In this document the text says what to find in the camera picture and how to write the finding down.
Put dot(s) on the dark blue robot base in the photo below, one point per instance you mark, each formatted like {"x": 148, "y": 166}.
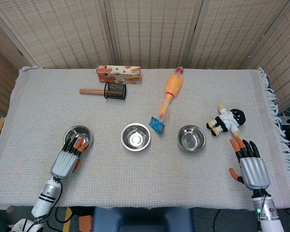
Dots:
{"x": 142, "y": 220}

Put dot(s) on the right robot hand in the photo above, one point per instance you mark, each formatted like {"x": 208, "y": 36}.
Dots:
{"x": 253, "y": 171}

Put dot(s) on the black and white plush doll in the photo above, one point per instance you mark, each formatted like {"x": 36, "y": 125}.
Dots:
{"x": 226, "y": 119}

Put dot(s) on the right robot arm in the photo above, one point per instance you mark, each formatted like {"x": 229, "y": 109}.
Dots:
{"x": 268, "y": 212}

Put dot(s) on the blue snack packet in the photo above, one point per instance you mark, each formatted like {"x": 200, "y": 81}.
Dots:
{"x": 156, "y": 124}

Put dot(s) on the wooden rolling stick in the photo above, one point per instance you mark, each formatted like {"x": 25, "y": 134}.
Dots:
{"x": 90, "y": 91}

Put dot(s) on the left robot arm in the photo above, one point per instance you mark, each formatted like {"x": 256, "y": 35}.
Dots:
{"x": 47, "y": 198}

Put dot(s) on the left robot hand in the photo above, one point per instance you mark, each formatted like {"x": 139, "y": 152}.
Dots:
{"x": 62, "y": 164}

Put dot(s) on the black mesh pen holder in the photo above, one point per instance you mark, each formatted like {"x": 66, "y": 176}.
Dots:
{"x": 116, "y": 91}

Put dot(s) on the white woven tablecloth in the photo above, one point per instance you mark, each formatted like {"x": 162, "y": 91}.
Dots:
{"x": 145, "y": 174}

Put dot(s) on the small steel bowl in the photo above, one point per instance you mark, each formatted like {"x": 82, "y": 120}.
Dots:
{"x": 77, "y": 131}
{"x": 135, "y": 137}
{"x": 191, "y": 138}

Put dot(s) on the yellow rubber chicken toy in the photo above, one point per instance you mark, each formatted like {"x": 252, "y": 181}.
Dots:
{"x": 174, "y": 83}

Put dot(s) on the orange wafer snack box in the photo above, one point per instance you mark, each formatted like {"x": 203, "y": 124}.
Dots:
{"x": 120, "y": 75}

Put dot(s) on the woven folding screen panel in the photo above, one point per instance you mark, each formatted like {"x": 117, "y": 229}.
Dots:
{"x": 58, "y": 31}
{"x": 282, "y": 60}
{"x": 0, "y": 79}
{"x": 154, "y": 31}
{"x": 232, "y": 31}

